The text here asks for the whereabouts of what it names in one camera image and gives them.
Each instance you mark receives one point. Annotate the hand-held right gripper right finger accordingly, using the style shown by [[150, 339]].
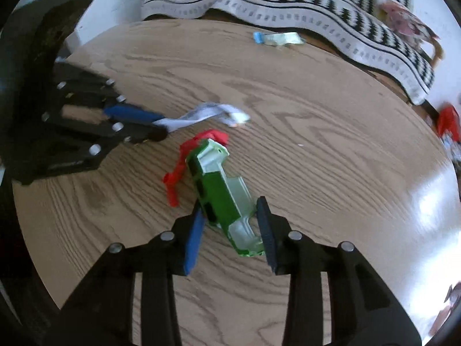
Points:
[[268, 230]]

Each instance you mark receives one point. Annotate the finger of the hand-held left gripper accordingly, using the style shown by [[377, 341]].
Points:
[[133, 113], [108, 135]]

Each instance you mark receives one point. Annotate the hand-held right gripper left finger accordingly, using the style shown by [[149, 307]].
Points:
[[194, 238]]

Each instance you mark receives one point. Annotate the green plastic toy car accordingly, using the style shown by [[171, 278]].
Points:
[[216, 191]]

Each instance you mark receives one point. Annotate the white paper strip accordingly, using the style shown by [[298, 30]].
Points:
[[201, 115]]

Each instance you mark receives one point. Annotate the red plastic piece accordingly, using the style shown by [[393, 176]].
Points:
[[176, 173]]

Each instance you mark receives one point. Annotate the white cabinet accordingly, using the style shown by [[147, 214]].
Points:
[[108, 0]]

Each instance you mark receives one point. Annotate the pale green blue wrapper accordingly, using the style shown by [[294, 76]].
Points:
[[281, 39]]

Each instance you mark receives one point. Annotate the red plastic bag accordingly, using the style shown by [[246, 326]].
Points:
[[450, 120]]

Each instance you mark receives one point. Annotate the pink printed pillow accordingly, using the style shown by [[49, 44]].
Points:
[[403, 20]]

